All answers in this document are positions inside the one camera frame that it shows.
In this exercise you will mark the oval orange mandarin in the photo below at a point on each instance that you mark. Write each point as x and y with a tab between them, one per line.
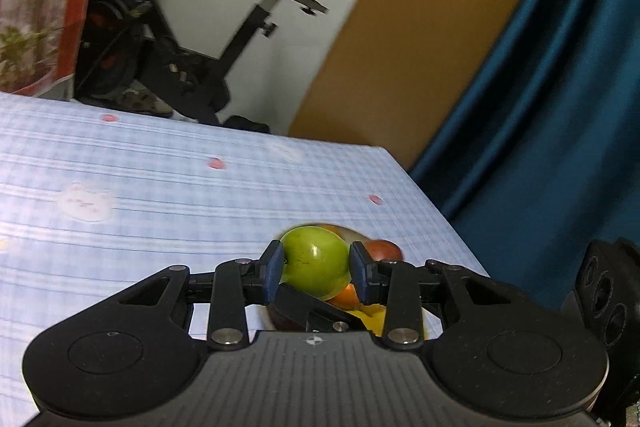
346	297

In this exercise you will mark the green apple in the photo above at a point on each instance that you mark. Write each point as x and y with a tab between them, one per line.
315	259

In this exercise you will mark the blue plaid tablecloth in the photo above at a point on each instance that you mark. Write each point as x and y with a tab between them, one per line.
150	207

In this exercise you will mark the dark purple mangosteen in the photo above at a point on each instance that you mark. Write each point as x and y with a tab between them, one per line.
284	321

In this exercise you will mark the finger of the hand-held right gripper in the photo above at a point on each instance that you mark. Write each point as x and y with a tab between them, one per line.
310	309

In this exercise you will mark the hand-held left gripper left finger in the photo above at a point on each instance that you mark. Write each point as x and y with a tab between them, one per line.
271	272

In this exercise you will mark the dark blue curtain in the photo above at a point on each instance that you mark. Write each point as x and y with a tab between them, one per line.
540	107

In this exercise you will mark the yellow lemon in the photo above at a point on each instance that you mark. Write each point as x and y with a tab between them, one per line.
372	319

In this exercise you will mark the brown wooden board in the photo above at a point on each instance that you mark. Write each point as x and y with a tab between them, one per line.
400	32

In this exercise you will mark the black exercise bike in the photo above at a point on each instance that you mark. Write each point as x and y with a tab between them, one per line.
200	47

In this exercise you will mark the red apple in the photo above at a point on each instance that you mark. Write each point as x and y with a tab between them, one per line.
385	251

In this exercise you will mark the beige round plate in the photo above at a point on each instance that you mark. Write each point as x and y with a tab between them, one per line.
431	322

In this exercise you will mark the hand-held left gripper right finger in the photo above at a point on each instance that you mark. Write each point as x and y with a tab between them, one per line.
360	274

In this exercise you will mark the brown shoe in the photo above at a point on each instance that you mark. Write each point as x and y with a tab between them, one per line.
142	103

